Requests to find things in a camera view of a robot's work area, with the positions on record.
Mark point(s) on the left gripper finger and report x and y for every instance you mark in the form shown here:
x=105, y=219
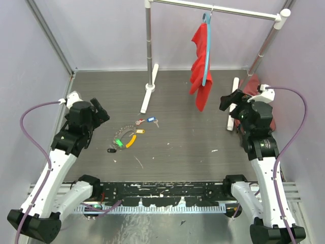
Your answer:
x=96, y=104
x=103, y=116

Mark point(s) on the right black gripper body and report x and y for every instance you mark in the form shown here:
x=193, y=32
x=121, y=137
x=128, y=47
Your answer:
x=240, y=112

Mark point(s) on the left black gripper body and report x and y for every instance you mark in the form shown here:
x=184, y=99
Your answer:
x=93, y=124

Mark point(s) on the metal numbered keyring organizer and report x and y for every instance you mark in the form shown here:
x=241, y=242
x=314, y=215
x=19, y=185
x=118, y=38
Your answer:
x=127, y=135

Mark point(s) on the blue tag key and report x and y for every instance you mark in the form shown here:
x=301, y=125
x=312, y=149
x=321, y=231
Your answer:
x=153, y=120

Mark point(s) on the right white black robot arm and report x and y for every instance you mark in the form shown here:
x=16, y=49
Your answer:
x=270, y=216

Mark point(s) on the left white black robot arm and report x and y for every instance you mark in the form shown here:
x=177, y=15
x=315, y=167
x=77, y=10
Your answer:
x=42, y=214

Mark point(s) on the dark red printed shirt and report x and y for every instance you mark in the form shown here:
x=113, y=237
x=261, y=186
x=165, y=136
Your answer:
x=251, y=89

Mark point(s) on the green key tag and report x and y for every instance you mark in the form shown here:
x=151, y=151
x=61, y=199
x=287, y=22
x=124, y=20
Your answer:
x=119, y=143

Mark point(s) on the black key fob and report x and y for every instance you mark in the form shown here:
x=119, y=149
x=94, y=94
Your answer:
x=111, y=150

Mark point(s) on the yellow key tag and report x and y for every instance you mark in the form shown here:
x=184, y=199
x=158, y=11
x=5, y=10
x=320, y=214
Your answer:
x=140, y=131

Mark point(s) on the red shirt on hanger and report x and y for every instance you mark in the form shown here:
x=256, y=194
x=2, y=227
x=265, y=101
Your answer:
x=200, y=85

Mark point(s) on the teal clothes hanger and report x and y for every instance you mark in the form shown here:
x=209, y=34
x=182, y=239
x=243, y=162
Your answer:
x=206, y=20

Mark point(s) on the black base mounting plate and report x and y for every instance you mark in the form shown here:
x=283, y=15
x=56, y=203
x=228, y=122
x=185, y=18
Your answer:
x=162, y=193

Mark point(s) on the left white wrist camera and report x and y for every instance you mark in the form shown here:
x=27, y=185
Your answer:
x=72, y=97

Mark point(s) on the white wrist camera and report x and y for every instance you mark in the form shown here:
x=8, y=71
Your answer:
x=265, y=94
x=72, y=97

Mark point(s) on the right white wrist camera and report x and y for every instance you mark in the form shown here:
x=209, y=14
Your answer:
x=265, y=94

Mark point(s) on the slotted cable duct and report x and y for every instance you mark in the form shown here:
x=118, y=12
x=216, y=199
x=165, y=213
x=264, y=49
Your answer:
x=179, y=209

